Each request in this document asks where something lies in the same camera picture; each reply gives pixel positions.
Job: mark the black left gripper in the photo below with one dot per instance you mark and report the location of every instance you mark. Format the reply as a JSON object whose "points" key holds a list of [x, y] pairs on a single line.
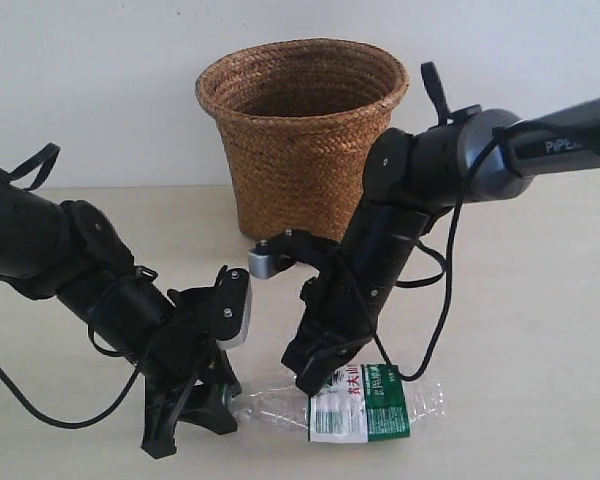
{"points": [[181, 349]]}

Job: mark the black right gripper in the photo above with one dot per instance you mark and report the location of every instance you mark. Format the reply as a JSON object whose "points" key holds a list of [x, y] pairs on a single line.
{"points": [[341, 313]]}

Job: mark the clear plastic bottle green label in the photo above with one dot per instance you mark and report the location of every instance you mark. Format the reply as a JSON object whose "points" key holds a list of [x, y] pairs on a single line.
{"points": [[359, 404]]}

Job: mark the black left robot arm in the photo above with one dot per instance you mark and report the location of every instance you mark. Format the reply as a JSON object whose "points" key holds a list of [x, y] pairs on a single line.
{"points": [[71, 252]]}

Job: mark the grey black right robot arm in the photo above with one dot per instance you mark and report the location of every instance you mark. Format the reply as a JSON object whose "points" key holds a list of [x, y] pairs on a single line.
{"points": [[410, 181]]}

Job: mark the brown woven wicker basket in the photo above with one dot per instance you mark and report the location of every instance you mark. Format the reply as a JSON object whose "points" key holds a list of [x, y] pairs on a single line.
{"points": [[296, 119]]}

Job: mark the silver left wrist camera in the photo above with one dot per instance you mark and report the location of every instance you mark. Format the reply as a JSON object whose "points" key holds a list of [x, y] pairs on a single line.
{"points": [[231, 307]]}

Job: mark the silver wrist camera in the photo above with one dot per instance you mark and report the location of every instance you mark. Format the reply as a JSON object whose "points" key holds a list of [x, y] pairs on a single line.
{"points": [[231, 307], [264, 262]]}

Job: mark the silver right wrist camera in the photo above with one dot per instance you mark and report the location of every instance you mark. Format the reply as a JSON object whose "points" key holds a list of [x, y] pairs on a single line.
{"points": [[264, 262]]}

